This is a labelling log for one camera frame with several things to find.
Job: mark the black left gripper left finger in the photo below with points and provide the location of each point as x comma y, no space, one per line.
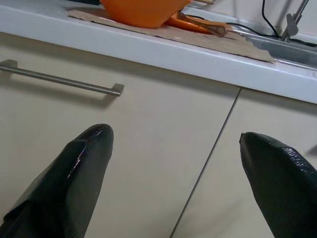
74,178

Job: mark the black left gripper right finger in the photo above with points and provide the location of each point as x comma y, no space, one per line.
280,183

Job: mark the gold metal spoon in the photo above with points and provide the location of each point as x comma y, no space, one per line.
209,27

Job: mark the orange plastic bowl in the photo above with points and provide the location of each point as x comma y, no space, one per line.
138,12

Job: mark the orange plastic plate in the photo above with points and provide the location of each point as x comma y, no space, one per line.
183,24

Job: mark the cream cabinet door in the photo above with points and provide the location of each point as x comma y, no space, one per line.
272,119

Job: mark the stainless steel sink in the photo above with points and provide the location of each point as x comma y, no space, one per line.
284,50

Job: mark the beige woven table mat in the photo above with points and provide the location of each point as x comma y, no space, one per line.
223,47

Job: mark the slim steel faucet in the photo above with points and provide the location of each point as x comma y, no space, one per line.
289,24

